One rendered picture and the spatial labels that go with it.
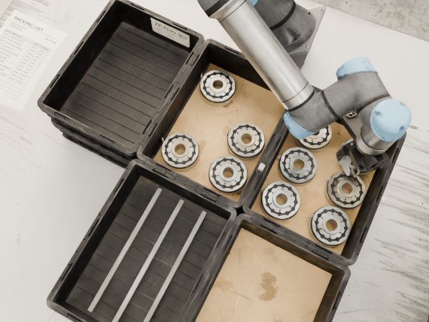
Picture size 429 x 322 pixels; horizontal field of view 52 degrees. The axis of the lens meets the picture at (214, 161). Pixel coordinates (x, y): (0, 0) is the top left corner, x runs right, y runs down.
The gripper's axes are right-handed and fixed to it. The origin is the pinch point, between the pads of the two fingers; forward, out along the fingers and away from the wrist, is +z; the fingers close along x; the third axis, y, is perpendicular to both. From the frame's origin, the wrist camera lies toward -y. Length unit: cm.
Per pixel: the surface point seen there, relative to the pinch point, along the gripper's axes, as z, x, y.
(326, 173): 1.6, -7.0, 2.0
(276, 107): 1.0, -13.4, -20.8
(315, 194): 1.0, -12.1, 6.7
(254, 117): 0.3, -20.4, -19.8
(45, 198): 7, -86, -18
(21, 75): 7, -86, -61
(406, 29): 95, 88, -76
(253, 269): -1.4, -34.9, 20.3
